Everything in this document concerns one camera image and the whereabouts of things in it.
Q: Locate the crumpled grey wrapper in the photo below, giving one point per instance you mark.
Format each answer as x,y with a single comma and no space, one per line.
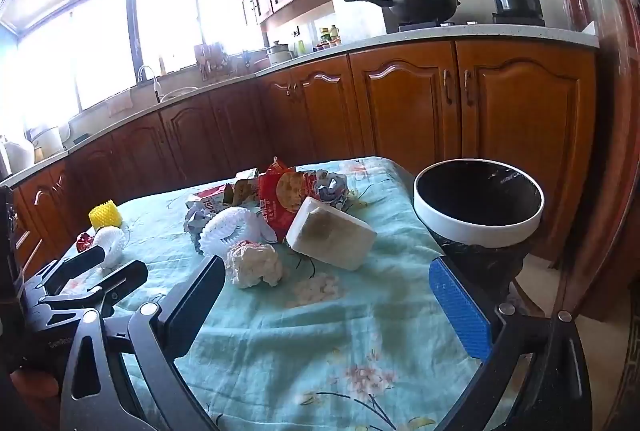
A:
195,218

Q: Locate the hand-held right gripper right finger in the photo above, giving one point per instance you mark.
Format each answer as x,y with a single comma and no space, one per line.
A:
460,311

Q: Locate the black induction hob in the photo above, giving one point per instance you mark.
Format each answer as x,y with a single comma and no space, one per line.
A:
517,18

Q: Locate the gas stove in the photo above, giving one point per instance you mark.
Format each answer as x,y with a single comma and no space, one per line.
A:
425,26

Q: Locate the chrome faucet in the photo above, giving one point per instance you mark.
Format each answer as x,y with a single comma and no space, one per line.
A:
149,78

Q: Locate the large white foam net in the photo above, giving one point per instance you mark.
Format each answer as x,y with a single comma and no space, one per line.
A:
215,226

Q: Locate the teal floral tablecloth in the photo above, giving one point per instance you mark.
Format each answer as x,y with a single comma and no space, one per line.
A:
310,351

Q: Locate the white foam block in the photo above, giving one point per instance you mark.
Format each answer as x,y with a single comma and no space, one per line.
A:
330,231

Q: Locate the yellow foam net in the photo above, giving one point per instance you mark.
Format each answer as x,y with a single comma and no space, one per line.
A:
105,215

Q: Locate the kitchen window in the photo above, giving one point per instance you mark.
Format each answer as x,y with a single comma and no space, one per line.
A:
100,46

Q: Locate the white tissue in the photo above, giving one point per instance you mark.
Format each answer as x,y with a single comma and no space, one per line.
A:
252,263

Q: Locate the white rice cooker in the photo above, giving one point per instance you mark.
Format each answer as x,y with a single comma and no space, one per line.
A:
47,142

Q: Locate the group of condiment bottles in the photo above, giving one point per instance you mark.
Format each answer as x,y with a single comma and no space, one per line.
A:
329,38

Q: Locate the green cup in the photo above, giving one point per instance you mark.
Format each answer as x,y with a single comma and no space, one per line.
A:
300,47

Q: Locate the torn silver wrapper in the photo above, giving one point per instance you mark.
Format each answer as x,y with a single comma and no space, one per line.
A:
330,186

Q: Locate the red milk carton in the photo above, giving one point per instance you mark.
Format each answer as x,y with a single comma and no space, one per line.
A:
210,197

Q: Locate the red drink can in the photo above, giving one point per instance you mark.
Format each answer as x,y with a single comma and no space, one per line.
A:
84,242

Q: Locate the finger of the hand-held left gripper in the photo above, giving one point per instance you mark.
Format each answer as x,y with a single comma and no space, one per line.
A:
70,263
117,281

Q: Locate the white kettle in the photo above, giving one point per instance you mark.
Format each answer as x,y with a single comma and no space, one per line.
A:
17,156

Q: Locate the white stone countertop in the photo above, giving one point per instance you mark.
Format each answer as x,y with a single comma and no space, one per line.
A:
450,33

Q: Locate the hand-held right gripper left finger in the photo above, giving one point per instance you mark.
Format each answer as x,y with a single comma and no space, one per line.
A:
192,306

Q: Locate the small white pot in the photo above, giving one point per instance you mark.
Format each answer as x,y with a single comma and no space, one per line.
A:
279,53

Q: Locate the black bin with white rim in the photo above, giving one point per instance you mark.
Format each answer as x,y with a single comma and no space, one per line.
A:
477,216

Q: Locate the red snack packet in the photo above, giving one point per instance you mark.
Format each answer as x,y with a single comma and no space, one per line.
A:
272,206

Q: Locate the wooden lower cabinets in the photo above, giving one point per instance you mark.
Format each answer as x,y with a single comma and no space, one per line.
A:
400,101

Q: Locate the white dishcloth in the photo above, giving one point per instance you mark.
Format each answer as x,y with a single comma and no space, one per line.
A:
119,103

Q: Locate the green milk carton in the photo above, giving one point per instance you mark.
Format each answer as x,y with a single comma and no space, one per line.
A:
245,191

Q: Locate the utensil rack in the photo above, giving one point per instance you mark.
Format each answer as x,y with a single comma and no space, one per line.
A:
212,58

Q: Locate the small white foam net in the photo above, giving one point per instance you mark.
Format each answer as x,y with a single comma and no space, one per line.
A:
110,241

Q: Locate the wooden door frame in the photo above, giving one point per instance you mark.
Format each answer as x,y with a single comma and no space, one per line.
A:
610,111

